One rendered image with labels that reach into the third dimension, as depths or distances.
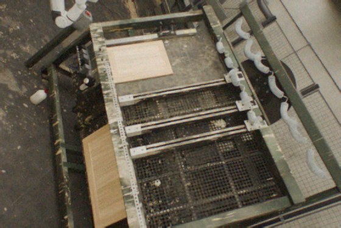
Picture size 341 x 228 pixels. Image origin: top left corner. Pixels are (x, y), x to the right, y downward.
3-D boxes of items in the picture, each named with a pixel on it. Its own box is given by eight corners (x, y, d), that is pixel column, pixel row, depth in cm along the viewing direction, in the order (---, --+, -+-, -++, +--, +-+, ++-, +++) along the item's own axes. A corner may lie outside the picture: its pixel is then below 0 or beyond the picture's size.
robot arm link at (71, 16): (83, 13, 203) (67, 32, 212) (86, 7, 211) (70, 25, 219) (69, 1, 198) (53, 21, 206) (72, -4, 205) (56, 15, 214)
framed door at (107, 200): (84, 139, 304) (82, 139, 302) (124, 114, 283) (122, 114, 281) (97, 231, 262) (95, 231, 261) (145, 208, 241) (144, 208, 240)
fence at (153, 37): (105, 43, 302) (105, 41, 298) (194, 31, 321) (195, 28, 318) (106, 47, 299) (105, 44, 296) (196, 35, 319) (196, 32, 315)
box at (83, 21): (69, 17, 294) (81, 6, 287) (78, 24, 304) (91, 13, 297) (70, 26, 289) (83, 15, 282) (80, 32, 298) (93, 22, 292)
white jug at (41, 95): (29, 94, 307) (42, 85, 299) (38, 98, 315) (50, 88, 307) (30, 102, 302) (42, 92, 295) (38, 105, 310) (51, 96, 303)
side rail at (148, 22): (101, 30, 319) (100, 22, 309) (200, 17, 341) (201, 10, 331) (103, 34, 316) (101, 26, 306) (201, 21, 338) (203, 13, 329)
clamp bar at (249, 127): (130, 150, 246) (128, 137, 226) (260, 122, 270) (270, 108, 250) (132, 161, 242) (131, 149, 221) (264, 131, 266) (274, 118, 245)
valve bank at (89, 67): (64, 49, 294) (81, 35, 285) (76, 55, 306) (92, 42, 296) (70, 90, 271) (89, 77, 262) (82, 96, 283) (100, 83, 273)
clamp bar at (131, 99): (118, 99, 270) (116, 83, 249) (239, 77, 294) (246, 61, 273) (120, 108, 265) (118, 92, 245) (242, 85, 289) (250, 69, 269)
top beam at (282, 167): (200, 13, 336) (202, 5, 327) (209, 12, 338) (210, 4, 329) (288, 208, 234) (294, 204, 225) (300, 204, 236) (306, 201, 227)
